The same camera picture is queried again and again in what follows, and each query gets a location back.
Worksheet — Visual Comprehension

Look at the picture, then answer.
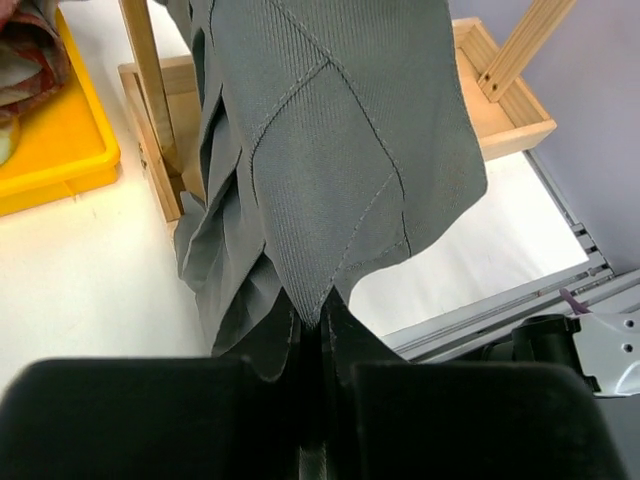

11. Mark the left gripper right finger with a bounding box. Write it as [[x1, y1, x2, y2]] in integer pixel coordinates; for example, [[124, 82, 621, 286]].
[[320, 289, 412, 388]]

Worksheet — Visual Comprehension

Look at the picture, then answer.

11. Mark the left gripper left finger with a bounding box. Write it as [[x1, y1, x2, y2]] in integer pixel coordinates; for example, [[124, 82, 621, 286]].
[[222, 289, 301, 384]]

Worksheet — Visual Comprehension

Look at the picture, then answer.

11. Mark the grey skirt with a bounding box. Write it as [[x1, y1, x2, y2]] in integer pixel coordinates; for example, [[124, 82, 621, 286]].
[[165, 1, 487, 356]]

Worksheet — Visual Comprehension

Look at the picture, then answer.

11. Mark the red plaid skirt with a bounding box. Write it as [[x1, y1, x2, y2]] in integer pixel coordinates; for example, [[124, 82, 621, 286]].
[[1, 0, 70, 121]]

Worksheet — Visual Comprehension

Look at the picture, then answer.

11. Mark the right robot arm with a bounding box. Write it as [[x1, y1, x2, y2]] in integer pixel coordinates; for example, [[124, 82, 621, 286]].
[[482, 310, 639, 398]]

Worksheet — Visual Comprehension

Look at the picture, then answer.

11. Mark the wooden clothes rack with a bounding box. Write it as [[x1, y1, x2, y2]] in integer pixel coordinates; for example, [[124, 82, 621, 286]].
[[118, 1, 574, 225]]

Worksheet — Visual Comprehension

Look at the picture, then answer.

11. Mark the yellow plastic tray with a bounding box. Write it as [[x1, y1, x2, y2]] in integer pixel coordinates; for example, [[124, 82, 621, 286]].
[[1, 11, 120, 215]]

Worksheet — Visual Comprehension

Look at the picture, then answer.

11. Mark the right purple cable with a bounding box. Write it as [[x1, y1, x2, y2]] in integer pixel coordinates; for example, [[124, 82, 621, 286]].
[[557, 287, 594, 317]]

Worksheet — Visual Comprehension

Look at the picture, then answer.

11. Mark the aluminium rail frame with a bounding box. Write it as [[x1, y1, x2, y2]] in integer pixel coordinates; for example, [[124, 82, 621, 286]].
[[382, 150, 639, 363]]

